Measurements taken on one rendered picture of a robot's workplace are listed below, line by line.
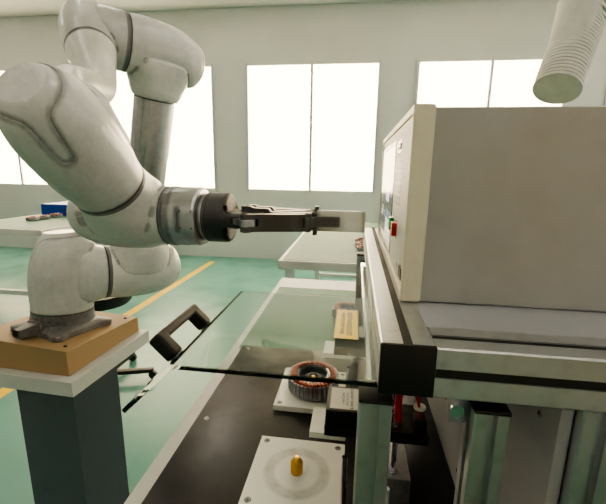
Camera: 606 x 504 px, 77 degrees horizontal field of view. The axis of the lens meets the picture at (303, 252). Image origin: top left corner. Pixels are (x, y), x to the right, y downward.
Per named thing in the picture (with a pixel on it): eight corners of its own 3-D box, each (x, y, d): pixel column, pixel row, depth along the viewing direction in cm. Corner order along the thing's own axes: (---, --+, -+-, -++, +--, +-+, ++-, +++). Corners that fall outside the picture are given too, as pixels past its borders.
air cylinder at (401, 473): (372, 507, 56) (374, 475, 55) (370, 469, 63) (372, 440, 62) (408, 512, 55) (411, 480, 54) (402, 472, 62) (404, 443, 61)
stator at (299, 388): (283, 400, 79) (283, 384, 79) (292, 372, 90) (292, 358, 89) (337, 405, 78) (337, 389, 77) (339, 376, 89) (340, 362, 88)
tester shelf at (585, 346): (377, 393, 32) (380, 343, 31) (363, 244, 98) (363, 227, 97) (1020, 451, 26) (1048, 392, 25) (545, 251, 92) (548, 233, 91)
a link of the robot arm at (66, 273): (26, 302, 108) (23, 226, 105) (97, 296, 119) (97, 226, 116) (30, 320, 95) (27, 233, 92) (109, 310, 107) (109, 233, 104)
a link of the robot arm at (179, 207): (159, 250, 55) (198, 252, 54) (155, 187, 53) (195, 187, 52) (186, 239, 64) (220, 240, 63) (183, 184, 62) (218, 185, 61)
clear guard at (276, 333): (121, 413, 39) (116, 360, 38) (209, 323, 62) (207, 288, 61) (449, 447, 35) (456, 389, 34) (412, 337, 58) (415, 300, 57)
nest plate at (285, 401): (273, 410, 78) (273, 404, 78) (286, 372, 93) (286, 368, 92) (346, 417, 76) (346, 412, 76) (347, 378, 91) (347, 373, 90)
